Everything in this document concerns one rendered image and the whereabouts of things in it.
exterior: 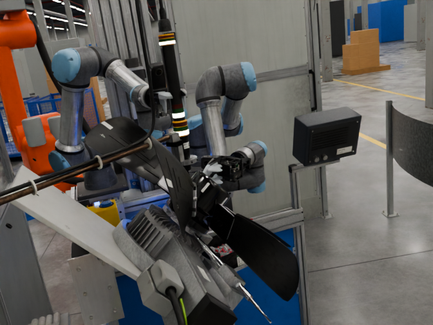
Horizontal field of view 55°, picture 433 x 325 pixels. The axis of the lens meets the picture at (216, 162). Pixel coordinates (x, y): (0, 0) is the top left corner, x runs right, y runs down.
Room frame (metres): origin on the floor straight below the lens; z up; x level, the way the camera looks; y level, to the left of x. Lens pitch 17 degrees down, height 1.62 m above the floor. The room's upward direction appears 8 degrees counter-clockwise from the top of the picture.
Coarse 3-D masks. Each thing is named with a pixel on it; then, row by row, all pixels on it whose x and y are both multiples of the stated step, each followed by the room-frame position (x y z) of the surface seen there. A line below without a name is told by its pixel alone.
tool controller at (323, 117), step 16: (320, 112) 1.75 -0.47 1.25; (336, 112) 1.74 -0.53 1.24; (352, 112) 1.73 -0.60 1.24; (304, 128) 1.65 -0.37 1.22; (320, 128) 1.65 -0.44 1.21; (336, 128) 1.67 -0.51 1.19; (352, 128) 1.70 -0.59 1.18; (304, 144) 1.66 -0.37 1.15; (320, 144) 1.67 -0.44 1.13; (336, 144) 1.69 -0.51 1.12; (352, 144) 1.72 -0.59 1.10; (304, 160) 1.67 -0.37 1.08; (320, 160) 1.69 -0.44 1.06
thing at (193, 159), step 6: (174, 138) 1.15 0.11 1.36; (168, 144) 1.16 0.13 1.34; (174, 144) 1.15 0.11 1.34; (180, 144) 1.16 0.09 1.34; (174, 150) 1.17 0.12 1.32; (180, 150) 1.16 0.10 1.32; (180, 156) 1.16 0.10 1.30; (192, 156) 1.21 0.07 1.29; (180, 162) 1.16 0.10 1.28; (186, 162) 1.16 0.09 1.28; (192, 162) 1.16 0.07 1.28
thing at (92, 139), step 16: (96, 128) 1.13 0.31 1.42; (112, 128) 1.17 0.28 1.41; (128, 128) 1.20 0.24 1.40; (96, 144) 1.08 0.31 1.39; (112, 144) 1.11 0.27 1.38; (128, 144) 1.14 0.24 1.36; (128, 160) 1.09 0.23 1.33; (144, 160) 1.12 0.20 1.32; (144, 176) 1.08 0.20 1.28; (160, 176) 1.10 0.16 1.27
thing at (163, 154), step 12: (156, 144) 0.86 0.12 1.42; (168, 156) 0.90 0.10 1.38; (168, 168) 0.85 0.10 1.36; (180, 168) 0.94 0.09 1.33; (180, 180) 0.90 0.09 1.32; (180, 192) 0.87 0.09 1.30; (192, 192) 0.99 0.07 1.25; (180, 204) 0.84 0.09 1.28; (192, 204) 0.98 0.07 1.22; (180, 216) 0.81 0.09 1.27; (180, 228) 0.76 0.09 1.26
